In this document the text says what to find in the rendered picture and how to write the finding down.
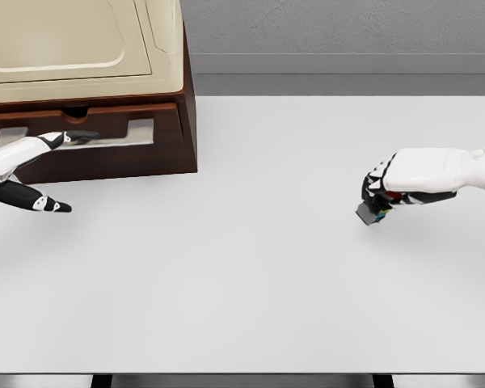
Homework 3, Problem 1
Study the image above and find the brown wooden cabinet drawer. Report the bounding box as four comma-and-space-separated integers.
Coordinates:
0, 102, 183, 153

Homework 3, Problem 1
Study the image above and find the silver metal drawer handle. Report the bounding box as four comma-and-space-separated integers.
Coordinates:
0, 118, 155, 150

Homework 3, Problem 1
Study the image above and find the brown wooden cabinet cream top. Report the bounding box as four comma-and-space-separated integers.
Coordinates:
0, 0, 198, 185

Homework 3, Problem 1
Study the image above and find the grey switch with coloured buttons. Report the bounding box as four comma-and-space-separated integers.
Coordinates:
354, 190, 398, 226

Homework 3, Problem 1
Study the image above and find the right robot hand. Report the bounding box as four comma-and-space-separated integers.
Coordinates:
361, 147, 470, 212

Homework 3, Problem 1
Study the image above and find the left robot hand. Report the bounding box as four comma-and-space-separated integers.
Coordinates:
0, 129, 101, 214

